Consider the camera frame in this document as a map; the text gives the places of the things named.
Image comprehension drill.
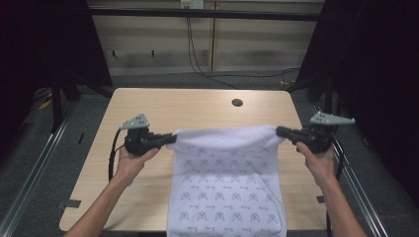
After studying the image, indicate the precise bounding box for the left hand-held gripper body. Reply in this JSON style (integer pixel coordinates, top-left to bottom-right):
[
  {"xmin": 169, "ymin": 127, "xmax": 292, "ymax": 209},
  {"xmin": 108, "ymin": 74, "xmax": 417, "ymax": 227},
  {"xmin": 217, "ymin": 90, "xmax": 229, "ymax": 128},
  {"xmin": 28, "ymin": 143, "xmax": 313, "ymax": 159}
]
[{"xmin": 119, "ymin": 113, "xmax": 160, "ymax": 157}]

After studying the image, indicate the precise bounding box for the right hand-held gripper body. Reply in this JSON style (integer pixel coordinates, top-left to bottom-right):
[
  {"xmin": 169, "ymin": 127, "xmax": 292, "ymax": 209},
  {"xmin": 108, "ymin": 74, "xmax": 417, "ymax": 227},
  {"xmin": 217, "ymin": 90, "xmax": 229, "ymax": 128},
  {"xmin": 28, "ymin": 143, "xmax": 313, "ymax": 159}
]
[{"xmin": 295, "ymin": 111, "xmax": 357, "ymax": 155}]

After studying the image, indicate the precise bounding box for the white towel with blue print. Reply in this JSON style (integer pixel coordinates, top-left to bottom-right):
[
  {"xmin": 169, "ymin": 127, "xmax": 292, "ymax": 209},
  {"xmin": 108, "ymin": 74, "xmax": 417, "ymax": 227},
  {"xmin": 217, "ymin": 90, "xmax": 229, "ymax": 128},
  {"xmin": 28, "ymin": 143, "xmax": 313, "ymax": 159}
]
[{"xmin": 166, "ymin": 123, "xmax": 289, "ymax": 237}]

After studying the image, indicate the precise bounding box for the person's left hand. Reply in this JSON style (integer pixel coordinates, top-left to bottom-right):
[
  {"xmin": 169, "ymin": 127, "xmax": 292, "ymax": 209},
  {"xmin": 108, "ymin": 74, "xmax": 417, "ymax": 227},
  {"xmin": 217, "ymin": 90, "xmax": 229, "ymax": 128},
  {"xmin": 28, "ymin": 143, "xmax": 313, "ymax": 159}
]
[{"xmin": 115, "ymin": 147, "xmax": 161, "ymax": 186}]

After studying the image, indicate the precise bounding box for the person's right hand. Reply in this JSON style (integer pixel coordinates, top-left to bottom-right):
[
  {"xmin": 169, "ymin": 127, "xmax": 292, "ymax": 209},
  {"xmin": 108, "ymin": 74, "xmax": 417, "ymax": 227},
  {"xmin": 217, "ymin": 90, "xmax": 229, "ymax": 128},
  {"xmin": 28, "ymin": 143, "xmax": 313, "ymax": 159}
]
[{"xmin": 295, "ymin": 141, "xmax": 336, "ymax": 189}]

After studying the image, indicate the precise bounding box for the black curtain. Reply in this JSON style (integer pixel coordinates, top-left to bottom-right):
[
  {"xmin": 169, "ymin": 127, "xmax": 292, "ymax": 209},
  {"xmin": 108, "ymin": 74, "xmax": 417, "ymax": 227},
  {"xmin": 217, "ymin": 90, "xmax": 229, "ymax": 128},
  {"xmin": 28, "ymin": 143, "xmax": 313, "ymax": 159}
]
[
  {"xmin": 0, "ymin": 0, "xmax": 114, "ymax": 159},
  {"xmin": 286, "ymin": 0, "xmax": 419, "ymax": 206}
]

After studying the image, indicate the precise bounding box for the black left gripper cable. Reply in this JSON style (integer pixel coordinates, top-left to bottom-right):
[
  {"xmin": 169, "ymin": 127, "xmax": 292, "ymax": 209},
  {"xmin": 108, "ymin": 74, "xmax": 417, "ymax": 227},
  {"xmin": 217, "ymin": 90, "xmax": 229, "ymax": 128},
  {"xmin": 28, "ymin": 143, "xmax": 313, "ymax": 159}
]
[{"xmin": 108, "ymin": 128, "xmax": 124, "ymax": 183}]

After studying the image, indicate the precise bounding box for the metal floor rail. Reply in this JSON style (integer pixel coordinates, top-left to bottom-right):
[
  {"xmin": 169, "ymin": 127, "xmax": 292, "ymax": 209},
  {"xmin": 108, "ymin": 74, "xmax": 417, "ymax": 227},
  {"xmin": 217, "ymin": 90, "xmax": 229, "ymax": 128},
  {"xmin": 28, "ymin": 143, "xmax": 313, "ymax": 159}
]
[
  {"xmin": 310, "ymin": 104, "xmax": 387, "ymax": 237},
  {"xmin": 0, "ymin": 102, "xmax": 77, "ymax": 237}
]

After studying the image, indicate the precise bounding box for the black wall cable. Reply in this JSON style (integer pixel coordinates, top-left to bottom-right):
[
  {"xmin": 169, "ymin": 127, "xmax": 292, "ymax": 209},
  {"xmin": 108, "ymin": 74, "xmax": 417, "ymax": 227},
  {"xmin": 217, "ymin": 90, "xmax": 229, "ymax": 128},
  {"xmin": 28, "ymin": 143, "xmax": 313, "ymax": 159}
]
[{"xmin": 185, "ymin": 16, "xmax": 301, "ymax": 90}]

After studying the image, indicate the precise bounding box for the black horizontal frame bar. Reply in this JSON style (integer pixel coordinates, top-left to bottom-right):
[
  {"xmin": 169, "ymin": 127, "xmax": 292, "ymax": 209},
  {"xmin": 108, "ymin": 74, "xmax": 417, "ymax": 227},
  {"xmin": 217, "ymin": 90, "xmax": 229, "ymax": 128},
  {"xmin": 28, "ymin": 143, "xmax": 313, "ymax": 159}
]
[{"xmin": 88, "ymin": 7, "xmax": 326, "ymax": 23}]

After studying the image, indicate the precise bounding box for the white wall socket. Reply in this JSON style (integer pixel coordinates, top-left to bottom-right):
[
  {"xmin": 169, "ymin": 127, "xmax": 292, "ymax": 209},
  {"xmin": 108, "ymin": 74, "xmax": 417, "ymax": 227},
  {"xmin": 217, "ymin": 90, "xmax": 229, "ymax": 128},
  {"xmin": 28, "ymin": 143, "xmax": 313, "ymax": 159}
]
[{"xmin": 180, "ymin": 0, "xmax": 205, "ymax": 10}]

